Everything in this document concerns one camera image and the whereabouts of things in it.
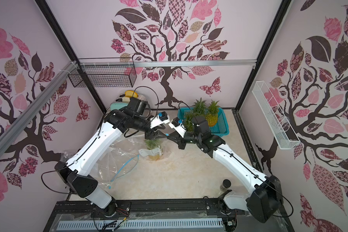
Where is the yellow pineapple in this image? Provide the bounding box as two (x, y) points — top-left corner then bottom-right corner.
(206, 101), (219, 127)

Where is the blue-zip zip-top bag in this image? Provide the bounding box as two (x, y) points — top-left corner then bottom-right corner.
(90, 147), (140, 189)

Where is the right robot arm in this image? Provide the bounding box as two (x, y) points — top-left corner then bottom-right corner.
(167, 116), (286, 223)

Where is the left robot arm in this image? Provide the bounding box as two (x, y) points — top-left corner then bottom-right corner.
(54, 97), (170, 217)

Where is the teal plastic basket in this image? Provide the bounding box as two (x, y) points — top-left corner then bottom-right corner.
(177, 107), (230, 137)

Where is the yellow bread slice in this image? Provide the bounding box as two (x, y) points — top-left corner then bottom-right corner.
(124, 90), (139, 99)

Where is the mint green toaster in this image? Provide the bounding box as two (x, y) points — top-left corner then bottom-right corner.
(110, 102), (128, 111)

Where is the dark lidded spice jar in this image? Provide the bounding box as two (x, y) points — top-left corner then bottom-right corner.
(220, 179), (232, 191)

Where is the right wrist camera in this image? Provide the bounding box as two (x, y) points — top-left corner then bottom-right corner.
(169, 117), (187, 138)

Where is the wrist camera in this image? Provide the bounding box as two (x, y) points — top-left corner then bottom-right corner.
(150, 112), (170, 129)
(169, 117), (187, 138)

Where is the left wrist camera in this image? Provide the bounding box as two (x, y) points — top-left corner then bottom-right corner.
(150, 112), (170, 129)

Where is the black wire wall basket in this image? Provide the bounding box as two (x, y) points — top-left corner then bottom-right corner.
(68, 57), (138, 88)

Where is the white slotted cable duct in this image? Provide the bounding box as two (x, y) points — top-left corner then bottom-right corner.
(55, 218), (224, 232)

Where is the clear acrylic wall shelf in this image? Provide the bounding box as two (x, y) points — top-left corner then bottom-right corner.
(252, 81), (301, 150)

